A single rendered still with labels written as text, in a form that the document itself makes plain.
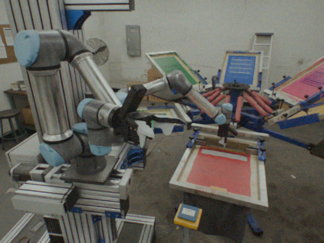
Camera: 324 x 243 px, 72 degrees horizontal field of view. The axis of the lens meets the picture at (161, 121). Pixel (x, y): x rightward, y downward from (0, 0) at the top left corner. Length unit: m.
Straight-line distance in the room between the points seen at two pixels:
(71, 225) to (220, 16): 5.21
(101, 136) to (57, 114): 0.26
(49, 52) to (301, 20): 5.45
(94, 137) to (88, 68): 0.29
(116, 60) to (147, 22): 1.43
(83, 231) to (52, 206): 0.63
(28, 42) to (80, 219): 1.20
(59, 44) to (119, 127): 0.40
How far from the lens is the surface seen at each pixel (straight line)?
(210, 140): 1.89
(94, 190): 1.22
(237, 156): 1.88
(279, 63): 5.92
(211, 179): 1.59
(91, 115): 0.73
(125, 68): 6.78
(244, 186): 1.60
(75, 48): 0.94
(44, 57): 0.89
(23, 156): 1.53
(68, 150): 1.01
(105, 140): 0.77
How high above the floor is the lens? 1.92
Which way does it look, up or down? 24 degrees down
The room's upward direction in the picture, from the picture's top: straight up
